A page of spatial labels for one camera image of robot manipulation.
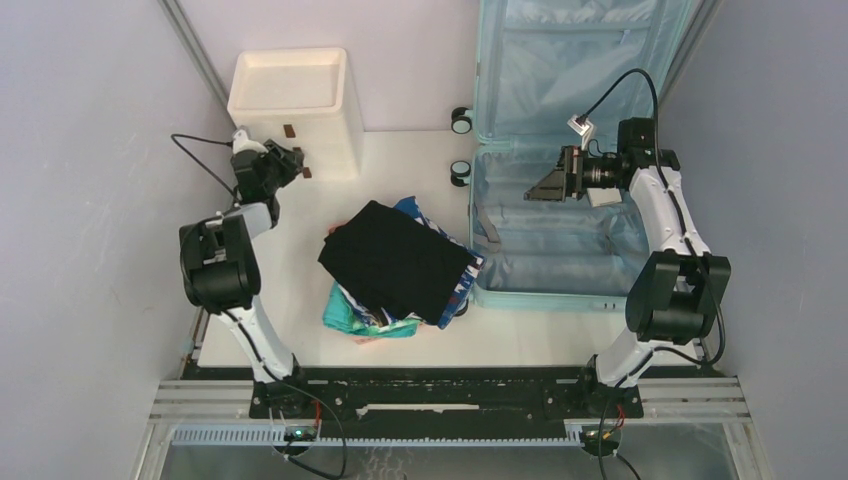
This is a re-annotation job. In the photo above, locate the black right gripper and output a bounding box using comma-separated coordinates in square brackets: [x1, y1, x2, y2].
[526, 145, 625, 202]

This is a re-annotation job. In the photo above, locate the small grey white box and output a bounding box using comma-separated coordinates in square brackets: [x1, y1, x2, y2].
[587, 188, 622, 208]

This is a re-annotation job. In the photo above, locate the white drawer box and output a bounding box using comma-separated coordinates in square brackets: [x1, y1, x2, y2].
[227, 47, 365, 181]

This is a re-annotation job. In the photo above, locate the light blue ribbed suitcase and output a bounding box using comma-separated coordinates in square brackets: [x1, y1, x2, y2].
[469, 1, 697, 311]

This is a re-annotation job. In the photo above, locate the black t-shirt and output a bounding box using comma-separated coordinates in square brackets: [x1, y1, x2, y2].
[318, 201, 474, 324]

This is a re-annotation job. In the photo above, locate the teal polo shirt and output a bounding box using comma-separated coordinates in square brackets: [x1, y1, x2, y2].
[322, 283, 421, 341]

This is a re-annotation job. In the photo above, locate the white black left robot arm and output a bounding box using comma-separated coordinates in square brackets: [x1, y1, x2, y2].
[178, 128, 313, 417]

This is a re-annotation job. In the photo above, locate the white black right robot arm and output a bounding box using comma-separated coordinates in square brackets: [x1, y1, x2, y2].
[524, 115, 731, 416]

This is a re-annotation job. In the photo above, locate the blue white striped garment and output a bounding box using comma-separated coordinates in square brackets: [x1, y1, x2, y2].
[334, 196, 486, 329]

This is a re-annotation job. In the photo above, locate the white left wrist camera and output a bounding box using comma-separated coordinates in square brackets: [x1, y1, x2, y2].
[232, 128, 268, 155]

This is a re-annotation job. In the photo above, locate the black mounting base plate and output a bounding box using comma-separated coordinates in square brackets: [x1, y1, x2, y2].
[248, 366, 644, 420]

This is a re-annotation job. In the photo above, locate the white slotted cable duct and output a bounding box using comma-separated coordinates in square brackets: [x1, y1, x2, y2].
[171, 424, 584, 447]

